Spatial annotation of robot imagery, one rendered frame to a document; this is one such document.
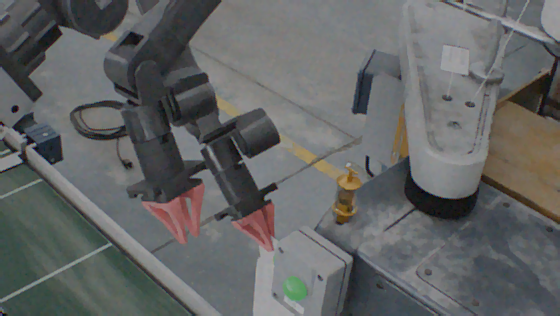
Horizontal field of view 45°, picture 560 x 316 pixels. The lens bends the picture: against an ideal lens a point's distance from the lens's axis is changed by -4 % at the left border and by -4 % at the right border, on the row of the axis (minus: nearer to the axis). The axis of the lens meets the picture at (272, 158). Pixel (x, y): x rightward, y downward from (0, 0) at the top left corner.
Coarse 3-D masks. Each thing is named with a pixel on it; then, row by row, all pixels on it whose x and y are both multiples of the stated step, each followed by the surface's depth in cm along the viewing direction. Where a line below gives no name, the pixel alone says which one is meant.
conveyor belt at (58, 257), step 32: (0, 192) 227; (32, 192) 228; (0, 224) 214; (32, 224) 215; (64, 224) 217; (0, 256) 202; (32, 256) 204; (64, 256) 205; (96, 256) 206; (0, 288) 192; (32, 288) 193; (64, 288) 194; (96, 288) 196; (128, 288) 197; (160, 288) 198
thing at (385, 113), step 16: (384, 80) 115; (400, 80) 114; (384, 96) 116; (400, 96) 113; (368, 112) 120; (384, 112) 117; (400, 112) 114; (368, 128) 121; (384, 128) 118; (368, 144) 123; (384, 144) 120; (384, 160) 121
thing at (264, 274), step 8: (272, 240) 115; (264, 256) 118; (272, 256) 116; (264, 264) 119; (272, 264) 117; (264, 272) 120; (272, 272) 118; (256, 280) 123; (264, 280) 121; (256, 288) 124; (264, 288) 122; (256, 296) 125; (264, 296) 123; (256, 304) 126; (264, 304) 124; (272, 304) 122; (280, 304) 120; (256, 312) 127; (264, 312) 125; (272, 312) 123; (280, 312) 121; (288, 312) 119
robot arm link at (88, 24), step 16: (64, 0) 77; (80, 0) 77; (96, 0) 78; (112, 0) 79; (128, 0) 80; (64, 16) 78; (80, 16) 77; (96, 16) 79; (112, 16) 80; (80, 32) 79; (96, 32) 79
